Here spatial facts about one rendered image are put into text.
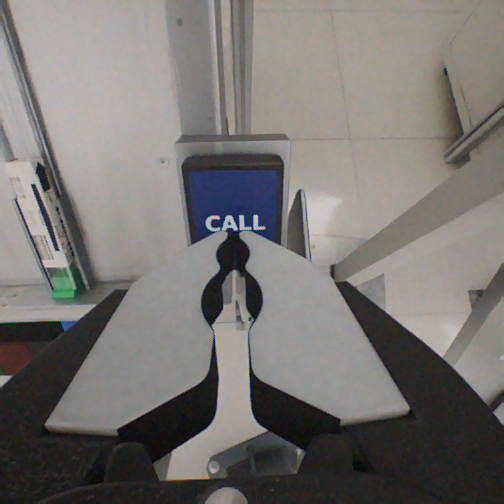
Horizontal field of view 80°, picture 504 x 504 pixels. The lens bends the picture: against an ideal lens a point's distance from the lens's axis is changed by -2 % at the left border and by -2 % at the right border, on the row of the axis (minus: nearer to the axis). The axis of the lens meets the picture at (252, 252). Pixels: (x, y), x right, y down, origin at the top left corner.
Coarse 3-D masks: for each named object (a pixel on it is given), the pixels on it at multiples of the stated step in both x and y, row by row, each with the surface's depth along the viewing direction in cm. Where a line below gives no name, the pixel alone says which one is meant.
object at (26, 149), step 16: (0, 32) 13; (0, 48) 13; (0, 64) 13; (0, 80) 13; (16, 80) 14; (0, 96) 13; (16, 96) 14; (0, 112) 13; (16, 112) 14; (0, 128) 14; (16, 128) 14; (0, 144) 14; (16, 144) 14; (32, 144) 15; (16, 160) 15; (32, 160) 15; (48, 272) 18; (64, 272) 18; (80, 272) 19; (64, 288) 18; (80, 288) 19
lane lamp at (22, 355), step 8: (0, 344) 23; (8, 344) 23; (16, 344) 23; (24, 344) 23; (0, 352) 24; (8, 352) 24; (16, 352) 24; (24, 352) 24; (0, 360) 24; (8, 360) 24; (16, 360) 24; (24, 360) 24; (8, 368) 25; (16, 368) 25
